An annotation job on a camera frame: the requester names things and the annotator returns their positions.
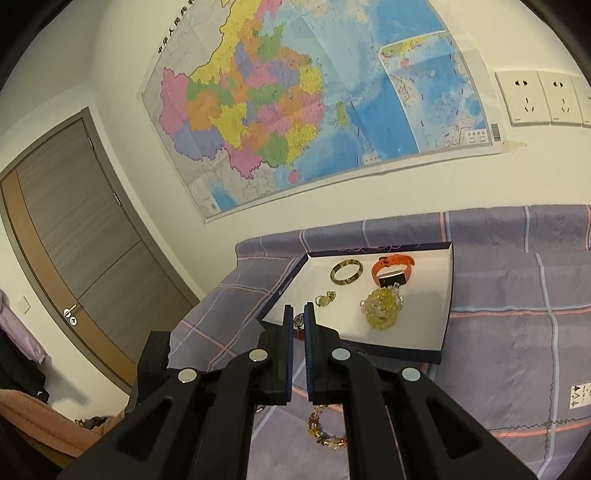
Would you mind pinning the colourful wall map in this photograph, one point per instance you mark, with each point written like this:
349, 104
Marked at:
277, 115

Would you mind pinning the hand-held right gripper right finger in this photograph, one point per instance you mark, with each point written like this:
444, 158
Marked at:
308, 350

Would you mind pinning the white fabric care label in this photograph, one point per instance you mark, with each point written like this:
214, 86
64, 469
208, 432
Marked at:
581, 395

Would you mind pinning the dark blue shallow box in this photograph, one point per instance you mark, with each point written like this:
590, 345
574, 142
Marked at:
415, 323

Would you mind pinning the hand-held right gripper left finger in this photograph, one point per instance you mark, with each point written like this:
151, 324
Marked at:
288, 350

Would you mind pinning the pink towel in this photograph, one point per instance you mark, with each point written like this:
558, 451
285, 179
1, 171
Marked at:
41, 415

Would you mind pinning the green amber bangle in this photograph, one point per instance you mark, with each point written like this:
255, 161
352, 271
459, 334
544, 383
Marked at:
332, 274

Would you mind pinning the white wall socket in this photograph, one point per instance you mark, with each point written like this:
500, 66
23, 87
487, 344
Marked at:
524, 97
584, 101
561, 97

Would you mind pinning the brown wooden door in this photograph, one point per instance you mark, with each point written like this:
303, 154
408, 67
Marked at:
78, 221

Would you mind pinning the light purple cloth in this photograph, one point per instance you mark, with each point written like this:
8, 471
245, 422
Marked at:
18, 327

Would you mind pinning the white light switch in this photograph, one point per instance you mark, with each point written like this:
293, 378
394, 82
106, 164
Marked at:
23, 303

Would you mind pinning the dark clothing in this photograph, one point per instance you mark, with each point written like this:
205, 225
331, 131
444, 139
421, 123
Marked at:
21, 369

